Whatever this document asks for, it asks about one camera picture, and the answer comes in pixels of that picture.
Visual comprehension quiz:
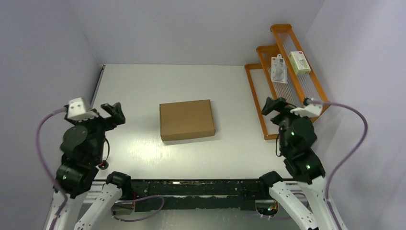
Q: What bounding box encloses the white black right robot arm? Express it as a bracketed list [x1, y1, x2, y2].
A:
[258, 97, 347, 230]

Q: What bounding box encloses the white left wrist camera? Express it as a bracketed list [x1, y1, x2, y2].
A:
[67, 97, 99, 122]

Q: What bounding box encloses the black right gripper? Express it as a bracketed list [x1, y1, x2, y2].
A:
[261, 96, 310, 152]

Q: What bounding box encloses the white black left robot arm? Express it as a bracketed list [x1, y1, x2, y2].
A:
[35, 98, 135, 230]

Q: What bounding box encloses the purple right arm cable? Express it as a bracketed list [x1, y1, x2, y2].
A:
[304, 99, 369, 230]

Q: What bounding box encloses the brown cardboard box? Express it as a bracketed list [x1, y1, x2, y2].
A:
[159, 99, 216, 141]

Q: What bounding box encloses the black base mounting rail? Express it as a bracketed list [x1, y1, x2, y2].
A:
[132, 179, 271, 212]

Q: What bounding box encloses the orange wooden tiered rack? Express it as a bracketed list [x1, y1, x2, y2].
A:
[244, 24, 327, 140]

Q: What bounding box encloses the white green product box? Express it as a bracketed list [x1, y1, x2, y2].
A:
[288, 51, 311, 75]

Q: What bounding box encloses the clear packaged cable bag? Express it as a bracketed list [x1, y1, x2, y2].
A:
[271, 54, 288, 84]

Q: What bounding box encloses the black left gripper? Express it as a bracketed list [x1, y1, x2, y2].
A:
[65, 101, 124, 161]

